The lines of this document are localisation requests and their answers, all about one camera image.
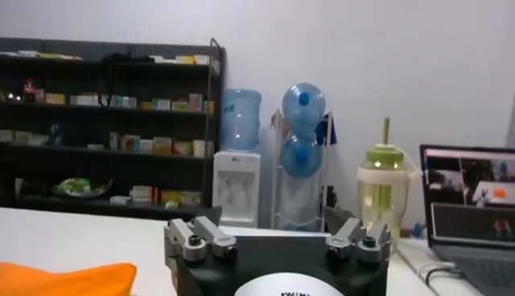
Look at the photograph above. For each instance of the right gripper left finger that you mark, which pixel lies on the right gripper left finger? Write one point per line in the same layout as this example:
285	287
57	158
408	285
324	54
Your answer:
201	235

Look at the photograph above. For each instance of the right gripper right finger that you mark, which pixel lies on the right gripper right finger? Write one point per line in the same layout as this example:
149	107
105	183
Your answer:
356	237

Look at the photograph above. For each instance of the orange t-shirt white print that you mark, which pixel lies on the orange t-shirt white print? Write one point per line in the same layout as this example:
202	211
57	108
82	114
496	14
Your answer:
68	279

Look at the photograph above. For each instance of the black stand beside rack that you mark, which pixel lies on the black stand beside rack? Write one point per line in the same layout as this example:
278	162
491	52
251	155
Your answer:
330	197

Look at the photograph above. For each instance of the clear bottle green lid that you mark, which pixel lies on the clear bottle green lid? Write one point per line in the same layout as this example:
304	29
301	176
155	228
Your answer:
382	193

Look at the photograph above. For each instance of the white water dispenser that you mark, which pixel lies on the white water dispenser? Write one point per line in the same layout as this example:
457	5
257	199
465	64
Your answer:
236	181

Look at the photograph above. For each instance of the white metal jug rack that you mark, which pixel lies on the white metal jug rack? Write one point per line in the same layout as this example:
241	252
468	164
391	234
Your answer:
274	181

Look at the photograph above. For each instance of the blue water jug lying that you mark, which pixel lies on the blue water jug lying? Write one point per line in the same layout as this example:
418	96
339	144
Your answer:
303	104
301	157

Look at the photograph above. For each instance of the dark blue hanging cloth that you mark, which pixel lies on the dark blue hanging cloth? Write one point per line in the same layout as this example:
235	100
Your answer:
326	130

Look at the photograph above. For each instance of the grey open laptop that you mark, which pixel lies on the grey open laptop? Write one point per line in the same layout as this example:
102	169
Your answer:
470	201

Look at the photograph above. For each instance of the upright blue water jug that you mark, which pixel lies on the upright blue water jug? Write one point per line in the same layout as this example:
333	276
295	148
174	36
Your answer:
240	120

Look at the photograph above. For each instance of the black shelving unit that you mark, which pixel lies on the black shelving unit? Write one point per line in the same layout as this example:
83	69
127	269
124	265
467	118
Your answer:
100	165

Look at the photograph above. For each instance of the dark bowl green contents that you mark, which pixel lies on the dark bowl green contents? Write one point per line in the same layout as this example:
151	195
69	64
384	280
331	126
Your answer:
78	187

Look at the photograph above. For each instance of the cola bottle red label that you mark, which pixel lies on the cola bottle red label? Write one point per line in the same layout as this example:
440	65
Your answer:
29	89

